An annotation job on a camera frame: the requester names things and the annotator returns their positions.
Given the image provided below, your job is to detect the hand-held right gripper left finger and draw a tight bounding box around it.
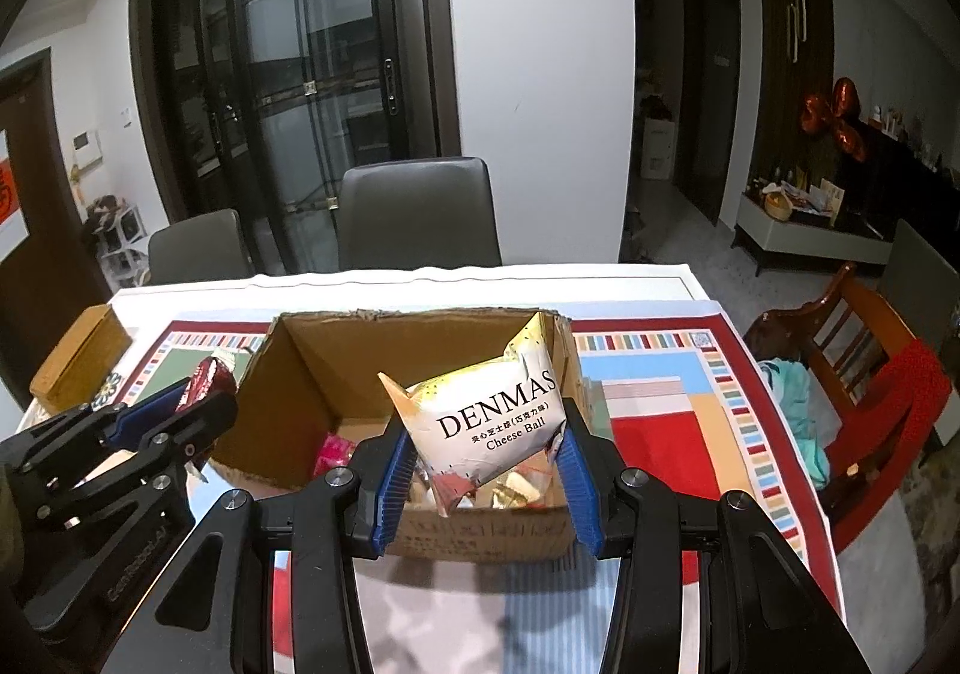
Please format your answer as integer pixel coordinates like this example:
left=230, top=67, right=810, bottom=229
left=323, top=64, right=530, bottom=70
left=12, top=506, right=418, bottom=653
left=101, top=434, right=421, bottom=674

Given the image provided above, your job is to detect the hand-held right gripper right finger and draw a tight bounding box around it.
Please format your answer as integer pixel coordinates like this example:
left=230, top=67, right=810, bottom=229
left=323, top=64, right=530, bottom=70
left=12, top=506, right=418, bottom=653
left=559, top=398, right=875, bottom=674

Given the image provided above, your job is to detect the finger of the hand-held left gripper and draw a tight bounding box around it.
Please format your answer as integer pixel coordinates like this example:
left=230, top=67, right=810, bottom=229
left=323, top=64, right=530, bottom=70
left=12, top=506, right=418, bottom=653
left=139, top=389, right=239, bottom=476
left=101, top=378, right=192, bottom=450

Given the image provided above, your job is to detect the dark red snack packet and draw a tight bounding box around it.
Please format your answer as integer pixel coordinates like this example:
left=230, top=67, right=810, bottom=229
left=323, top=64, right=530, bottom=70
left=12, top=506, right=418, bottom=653
left=174, top=355, right=239, bottom=412

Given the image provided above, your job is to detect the magenta snack packet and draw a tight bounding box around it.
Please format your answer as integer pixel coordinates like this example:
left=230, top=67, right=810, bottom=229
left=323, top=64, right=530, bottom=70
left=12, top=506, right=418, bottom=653
left=311, top=432, right=361, bottom=480

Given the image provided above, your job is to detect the brown cardboard box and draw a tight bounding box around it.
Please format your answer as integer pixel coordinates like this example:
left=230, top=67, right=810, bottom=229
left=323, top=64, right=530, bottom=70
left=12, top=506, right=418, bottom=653
left=208, top=306, right=593, bottom=562

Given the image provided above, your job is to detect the white orange cheese ball packet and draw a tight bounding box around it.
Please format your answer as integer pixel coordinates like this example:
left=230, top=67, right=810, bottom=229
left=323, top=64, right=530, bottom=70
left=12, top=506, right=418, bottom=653
left=377, top=311, right=567, bottom=519

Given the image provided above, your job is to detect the woven wicker basket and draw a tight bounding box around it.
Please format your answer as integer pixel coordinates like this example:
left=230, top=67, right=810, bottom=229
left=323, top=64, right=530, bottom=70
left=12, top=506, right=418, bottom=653
left=30, top=304, right=134, bottom=412

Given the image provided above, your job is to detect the colourful geometric tablecloth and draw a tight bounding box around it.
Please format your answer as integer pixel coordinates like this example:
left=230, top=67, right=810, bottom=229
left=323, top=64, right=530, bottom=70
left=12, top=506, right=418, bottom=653
left=112, top=317, right=811, bottom=674

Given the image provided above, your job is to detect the grey leather chair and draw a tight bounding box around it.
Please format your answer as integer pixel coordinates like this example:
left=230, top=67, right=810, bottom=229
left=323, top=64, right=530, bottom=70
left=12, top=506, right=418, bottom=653
left=335, top=156, right=502, bottom=270
left=148, top=209, right=252, bottom=285

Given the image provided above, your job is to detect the white shelf rack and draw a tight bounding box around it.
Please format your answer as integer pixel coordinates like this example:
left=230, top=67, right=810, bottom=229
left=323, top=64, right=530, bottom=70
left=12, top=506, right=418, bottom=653
left=84, top=194, right=147, bottom=289

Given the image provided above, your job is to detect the dark wooden entry door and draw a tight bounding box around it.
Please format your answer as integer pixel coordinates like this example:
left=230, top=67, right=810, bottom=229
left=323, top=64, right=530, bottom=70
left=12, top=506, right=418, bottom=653
left=0, top=47, right=113, bottom=412

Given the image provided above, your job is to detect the teal cloth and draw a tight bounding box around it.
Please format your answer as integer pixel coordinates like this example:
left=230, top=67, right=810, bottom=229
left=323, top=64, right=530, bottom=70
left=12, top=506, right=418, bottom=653
left=756, top=357, right=833, bottom=487

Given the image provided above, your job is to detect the brown wooden chair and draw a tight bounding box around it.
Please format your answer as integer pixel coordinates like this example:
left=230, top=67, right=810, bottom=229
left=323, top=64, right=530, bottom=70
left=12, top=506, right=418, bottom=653
left=742, top=261, right=960, bottom=547

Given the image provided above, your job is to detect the white paper bag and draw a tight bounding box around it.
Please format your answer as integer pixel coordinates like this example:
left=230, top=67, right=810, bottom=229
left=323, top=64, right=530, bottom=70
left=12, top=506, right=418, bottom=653
left=639, top=115, right=676, bottom=180

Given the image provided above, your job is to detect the black glass sliding door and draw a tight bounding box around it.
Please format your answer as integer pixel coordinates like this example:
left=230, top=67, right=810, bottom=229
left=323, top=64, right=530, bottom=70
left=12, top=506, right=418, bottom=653
left=129, top=0, right=462, bottom=274

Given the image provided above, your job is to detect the dark sideboard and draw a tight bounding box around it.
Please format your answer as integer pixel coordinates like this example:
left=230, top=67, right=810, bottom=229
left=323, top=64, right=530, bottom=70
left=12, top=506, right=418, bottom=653
left=832, top=119, right=960, bottom=247

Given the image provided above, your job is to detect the red foil balloon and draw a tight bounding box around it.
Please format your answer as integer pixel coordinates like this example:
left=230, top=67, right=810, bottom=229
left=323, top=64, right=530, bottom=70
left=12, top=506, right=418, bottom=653
left=799, top=76, right=867, bottom=161

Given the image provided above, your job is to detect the dark wooden wardrobe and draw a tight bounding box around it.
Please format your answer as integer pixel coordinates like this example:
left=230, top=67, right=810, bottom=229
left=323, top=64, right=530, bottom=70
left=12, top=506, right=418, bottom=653
left=754, top=0, right=833, bottom=195

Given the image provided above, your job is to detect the red and white wall poster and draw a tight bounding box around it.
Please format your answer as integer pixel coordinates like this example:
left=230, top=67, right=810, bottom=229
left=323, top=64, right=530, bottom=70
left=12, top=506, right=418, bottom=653
left=0, top=126, right=31, bottom=247

